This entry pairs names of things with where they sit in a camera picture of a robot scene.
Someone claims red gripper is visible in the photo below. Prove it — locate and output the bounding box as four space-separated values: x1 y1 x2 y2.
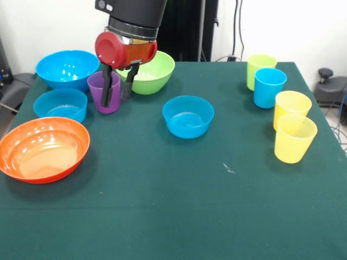
94 31 158 108

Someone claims purple cup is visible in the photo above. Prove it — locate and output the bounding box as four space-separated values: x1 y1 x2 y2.
87 70 121 114

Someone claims small blue bowl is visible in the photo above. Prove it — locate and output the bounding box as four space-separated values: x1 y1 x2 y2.
162 95 215 139
33 88 88 124

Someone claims green bowl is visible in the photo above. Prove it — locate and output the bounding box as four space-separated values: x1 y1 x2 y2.
115 50 176 95

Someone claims large blue bowl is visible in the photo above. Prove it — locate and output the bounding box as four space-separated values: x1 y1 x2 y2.
35 49 100 93

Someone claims orange bowl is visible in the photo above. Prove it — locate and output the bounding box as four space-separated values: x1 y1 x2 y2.
0 116 91 185

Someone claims black device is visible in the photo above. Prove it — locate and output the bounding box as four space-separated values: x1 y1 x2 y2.
0 37 14 85

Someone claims dark green tablecloth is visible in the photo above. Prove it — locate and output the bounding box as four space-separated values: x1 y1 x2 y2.
0 61 347 260

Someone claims green cup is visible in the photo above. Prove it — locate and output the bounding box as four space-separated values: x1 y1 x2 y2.
246 54 278 92

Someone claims blue cup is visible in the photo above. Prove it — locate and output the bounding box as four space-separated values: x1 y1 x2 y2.
253 68 287 109

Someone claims yellow cup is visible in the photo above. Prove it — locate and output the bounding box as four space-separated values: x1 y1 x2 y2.
274 114 318 165
273 90 313 131

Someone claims black stand base with knob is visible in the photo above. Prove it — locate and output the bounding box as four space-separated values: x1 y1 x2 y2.
314 67 347 109

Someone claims black wall cable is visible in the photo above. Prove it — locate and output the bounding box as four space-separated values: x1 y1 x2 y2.
233 0 246 62

